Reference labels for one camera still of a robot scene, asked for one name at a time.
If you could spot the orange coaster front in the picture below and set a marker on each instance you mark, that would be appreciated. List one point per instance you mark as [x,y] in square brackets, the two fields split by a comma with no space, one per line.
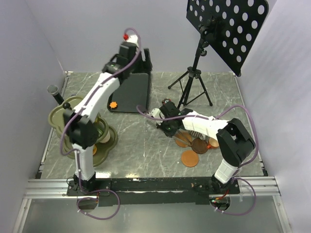
[189,158]

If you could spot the black mesh microphone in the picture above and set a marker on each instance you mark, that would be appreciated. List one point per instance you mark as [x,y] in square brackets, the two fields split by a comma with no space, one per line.
[54,91]

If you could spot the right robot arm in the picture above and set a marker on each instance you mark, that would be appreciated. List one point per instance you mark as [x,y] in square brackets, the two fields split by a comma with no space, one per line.
[233,139]

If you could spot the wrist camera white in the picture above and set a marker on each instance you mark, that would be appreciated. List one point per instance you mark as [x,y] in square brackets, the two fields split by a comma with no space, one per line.
[134,39]
[156,114]

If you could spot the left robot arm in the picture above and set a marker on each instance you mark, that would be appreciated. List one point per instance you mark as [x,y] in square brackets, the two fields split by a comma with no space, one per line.
[79,121]

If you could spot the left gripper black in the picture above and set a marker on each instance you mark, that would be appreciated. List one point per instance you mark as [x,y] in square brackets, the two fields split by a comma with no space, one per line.
[146,66]

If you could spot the black cartoon figurine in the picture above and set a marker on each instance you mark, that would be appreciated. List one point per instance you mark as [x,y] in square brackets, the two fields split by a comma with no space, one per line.
[166,100]

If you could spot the small copper cup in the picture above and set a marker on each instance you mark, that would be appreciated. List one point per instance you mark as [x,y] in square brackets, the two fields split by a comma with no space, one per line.
[212,143]

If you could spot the orange flower cookie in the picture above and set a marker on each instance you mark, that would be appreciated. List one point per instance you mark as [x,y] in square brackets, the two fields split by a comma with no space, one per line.
[113,105]

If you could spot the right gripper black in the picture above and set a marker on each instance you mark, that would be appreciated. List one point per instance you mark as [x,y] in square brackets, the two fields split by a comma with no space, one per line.
[161,125]

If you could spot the dark brown coaster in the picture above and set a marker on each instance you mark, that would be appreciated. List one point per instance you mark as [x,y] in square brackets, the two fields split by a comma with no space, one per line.
[199,146]

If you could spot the green three-tier serving stand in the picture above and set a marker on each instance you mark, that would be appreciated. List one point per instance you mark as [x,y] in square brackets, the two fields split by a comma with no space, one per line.
[56,120]

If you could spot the orange coaster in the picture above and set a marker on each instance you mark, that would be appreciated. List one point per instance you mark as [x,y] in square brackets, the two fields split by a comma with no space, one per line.
[189,158]
[182,142]

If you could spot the black base frame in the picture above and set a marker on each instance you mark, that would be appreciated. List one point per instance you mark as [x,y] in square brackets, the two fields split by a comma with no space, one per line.
[168,190]

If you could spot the black serving tray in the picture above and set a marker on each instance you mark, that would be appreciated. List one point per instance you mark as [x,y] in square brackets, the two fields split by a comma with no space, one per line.
[132,92]

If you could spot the white cream donut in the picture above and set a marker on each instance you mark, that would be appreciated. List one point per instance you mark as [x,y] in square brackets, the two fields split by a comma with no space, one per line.
[106,138]

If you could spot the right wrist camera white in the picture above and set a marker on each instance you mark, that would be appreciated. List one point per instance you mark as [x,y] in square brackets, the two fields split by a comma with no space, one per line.
[156,114]

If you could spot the black music stand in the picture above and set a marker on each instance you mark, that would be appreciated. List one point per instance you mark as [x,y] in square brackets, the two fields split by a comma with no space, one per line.
[230,27]

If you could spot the orange donut front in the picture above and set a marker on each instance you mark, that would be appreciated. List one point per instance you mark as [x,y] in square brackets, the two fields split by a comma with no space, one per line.
[94,150]

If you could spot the striped ceramic cup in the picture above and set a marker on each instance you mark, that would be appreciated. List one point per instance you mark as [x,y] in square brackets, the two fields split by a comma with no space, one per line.
[197,135]

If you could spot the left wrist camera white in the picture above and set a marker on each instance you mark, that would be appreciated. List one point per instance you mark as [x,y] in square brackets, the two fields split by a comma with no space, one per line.
[134,39]

